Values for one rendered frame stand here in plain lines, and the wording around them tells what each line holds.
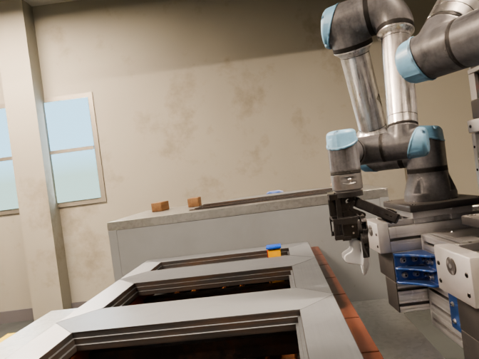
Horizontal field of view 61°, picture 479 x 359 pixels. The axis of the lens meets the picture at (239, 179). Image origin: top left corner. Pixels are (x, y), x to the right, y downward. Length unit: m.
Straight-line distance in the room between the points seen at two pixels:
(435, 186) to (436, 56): 0.68
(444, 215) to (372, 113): 0.37
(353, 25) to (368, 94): 0.21
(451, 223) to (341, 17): 0.67
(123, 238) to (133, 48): 2.83
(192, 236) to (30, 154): 2.83
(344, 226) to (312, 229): 0.85
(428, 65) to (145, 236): 1.54
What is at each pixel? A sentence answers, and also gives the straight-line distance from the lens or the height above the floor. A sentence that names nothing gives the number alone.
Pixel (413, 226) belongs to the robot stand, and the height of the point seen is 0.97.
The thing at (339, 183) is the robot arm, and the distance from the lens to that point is 1.02.
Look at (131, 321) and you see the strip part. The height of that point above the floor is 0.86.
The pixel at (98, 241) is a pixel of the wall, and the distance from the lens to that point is 4.48.
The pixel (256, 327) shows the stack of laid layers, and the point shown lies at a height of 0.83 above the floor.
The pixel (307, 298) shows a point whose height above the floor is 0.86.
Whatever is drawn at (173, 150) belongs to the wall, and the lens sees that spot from 4.23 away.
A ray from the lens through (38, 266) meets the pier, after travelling 4.54.
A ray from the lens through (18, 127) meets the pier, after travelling 4.57.
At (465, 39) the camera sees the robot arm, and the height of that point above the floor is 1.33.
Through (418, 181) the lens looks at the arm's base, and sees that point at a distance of 1.33.
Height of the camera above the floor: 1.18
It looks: level
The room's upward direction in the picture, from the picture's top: 8 degrees counter-clockwise
